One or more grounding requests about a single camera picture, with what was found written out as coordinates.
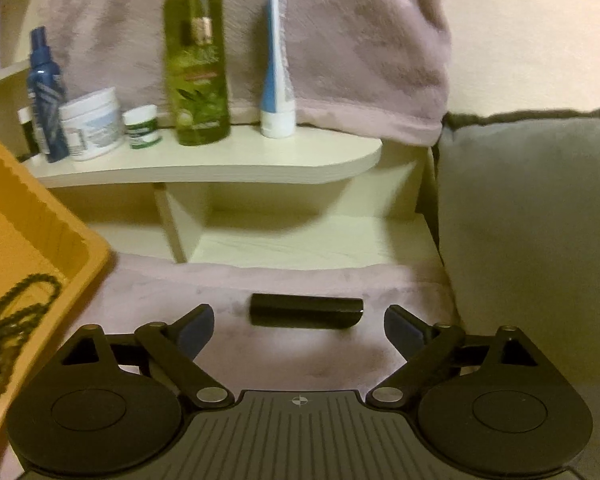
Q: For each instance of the black rectangular case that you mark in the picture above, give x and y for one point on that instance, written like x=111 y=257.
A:
x=294 y=311

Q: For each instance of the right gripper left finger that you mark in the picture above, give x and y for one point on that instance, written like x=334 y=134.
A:
x=174 y=347

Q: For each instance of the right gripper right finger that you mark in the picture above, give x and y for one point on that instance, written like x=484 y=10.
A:
x=426 y=349

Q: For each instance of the green olive spray bottle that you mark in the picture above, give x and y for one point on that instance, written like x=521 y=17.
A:
x=195 y=69

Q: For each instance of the cream corner shelf unit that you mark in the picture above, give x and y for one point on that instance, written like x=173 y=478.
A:
x=320 y=198

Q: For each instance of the blue white tube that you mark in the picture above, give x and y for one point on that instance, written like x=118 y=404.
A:
x=277 y=105

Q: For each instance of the blue spray bottle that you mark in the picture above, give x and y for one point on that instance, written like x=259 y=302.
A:
x=46 y=92

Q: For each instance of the grey cushion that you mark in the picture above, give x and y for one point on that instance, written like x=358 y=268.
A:
x=519 y=228

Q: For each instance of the pink hanging towel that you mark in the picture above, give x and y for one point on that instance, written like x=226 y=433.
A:
x=368 y=67

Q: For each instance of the orange plastic basket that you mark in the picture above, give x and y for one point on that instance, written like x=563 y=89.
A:
x=38 y=234

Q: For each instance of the black white lip balm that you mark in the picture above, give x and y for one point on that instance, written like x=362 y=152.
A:
x=26 y=122

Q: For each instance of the small green white jar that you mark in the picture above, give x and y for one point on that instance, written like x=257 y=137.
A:
x=141 y=126

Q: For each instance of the white cream jar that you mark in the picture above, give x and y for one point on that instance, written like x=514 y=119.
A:
x=92 y=124

